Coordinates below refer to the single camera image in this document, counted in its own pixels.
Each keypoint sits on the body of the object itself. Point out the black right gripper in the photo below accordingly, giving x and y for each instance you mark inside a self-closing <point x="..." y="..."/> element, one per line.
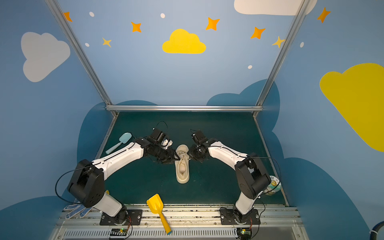
<point x="195" y="153"/>

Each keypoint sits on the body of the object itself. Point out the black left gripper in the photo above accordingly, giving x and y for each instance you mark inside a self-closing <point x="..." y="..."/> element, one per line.
<point x="167" y="154"/>

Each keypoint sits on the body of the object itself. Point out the white canvas sneaker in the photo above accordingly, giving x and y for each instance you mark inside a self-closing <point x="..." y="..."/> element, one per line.
<point x="182" y="178"/>

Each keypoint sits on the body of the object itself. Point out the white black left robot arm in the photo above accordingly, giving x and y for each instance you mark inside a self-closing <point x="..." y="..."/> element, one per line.
<point x="87" y="183"/>

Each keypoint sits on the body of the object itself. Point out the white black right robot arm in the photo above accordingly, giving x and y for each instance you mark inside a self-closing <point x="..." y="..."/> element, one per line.
<point x="252" y="176"/>

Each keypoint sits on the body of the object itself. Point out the yellow toy shovel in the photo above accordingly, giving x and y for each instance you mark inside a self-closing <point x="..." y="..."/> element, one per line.
<point x="156" y="206"/>

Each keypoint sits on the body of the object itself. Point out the light blue toy spatula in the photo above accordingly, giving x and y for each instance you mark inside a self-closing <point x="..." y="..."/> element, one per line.
<point x="124" y="138"/>

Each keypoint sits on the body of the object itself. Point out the back horizontal aluminium bar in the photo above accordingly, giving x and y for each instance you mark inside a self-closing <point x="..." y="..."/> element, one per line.
<point x="134" y="108"/>

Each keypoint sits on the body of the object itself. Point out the round tin can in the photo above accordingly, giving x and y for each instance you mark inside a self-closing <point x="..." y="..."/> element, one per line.
<point x="273" y="187"/>

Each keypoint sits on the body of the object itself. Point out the left green circuit board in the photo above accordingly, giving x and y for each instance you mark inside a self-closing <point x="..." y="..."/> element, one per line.
<point x="118" y="234"/>

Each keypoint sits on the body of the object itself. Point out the green circuit board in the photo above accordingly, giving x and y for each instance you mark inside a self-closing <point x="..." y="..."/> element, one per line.
<point x="243" y="234"/>
<point x="118" y="234"/>

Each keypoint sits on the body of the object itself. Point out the right green circuit board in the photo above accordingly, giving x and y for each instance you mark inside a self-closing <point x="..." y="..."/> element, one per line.
<point x="243" y="234"/>

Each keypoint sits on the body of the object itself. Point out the blue dotted work glove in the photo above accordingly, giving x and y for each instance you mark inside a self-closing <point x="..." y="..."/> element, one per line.
<point x="76" y="210"/>

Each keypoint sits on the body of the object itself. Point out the right side aluminium floor rail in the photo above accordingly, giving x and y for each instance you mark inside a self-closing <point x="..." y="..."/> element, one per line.
<point x="273" y="162"/>

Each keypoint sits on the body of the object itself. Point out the aluminium floor rail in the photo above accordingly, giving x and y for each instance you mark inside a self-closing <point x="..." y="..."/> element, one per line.
<point x="273" y="162"/>
<point x="106" y="137"/>

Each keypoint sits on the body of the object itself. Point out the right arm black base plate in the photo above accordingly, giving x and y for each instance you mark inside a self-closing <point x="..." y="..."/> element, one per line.
<point x="235" y="217"/>

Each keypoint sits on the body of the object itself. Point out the left side aluminium floor rail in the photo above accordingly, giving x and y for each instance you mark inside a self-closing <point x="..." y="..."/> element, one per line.
<point x="106" y="137"/>

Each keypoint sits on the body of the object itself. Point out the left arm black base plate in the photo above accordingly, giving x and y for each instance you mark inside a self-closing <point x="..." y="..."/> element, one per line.
<point x="123" y="218"/>

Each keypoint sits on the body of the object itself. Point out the aluminium front rail platform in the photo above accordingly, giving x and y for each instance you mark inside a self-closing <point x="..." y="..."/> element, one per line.
<point x="188" y="222"/>

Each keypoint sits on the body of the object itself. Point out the right aluminium frame post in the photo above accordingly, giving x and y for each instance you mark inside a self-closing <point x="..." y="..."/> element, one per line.
<point x="291" y="34"/>

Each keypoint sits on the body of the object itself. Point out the aluminium frame post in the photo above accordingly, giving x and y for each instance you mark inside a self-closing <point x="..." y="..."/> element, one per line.
<point x="291" y="34"/>
<point x="57" y="12"/>

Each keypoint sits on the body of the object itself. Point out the left aluminium frame post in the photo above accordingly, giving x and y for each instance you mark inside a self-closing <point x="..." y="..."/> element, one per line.
<point x="57" y="12"/>

